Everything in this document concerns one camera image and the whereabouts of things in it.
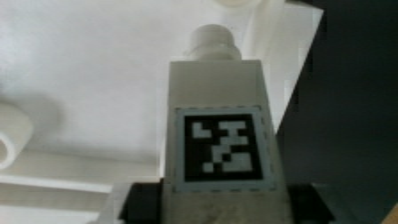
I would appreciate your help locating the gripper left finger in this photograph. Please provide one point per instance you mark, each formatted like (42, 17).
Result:
(133, 204)

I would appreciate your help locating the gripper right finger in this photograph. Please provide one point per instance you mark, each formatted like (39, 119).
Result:
(309, 209)

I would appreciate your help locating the white leg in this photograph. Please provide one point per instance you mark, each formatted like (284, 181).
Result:
(224, 187)

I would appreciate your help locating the white square tabletop tray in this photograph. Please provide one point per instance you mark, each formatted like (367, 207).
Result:
(85, 55)

